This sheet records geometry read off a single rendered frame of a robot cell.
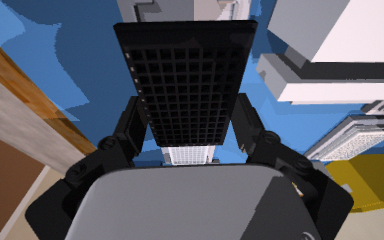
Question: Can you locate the yellow open-top bin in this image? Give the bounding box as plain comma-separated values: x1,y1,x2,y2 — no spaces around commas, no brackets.
325,154,384,213

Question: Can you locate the blue bench mat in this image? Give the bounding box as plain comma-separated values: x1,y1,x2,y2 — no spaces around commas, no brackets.
0,0,373,164

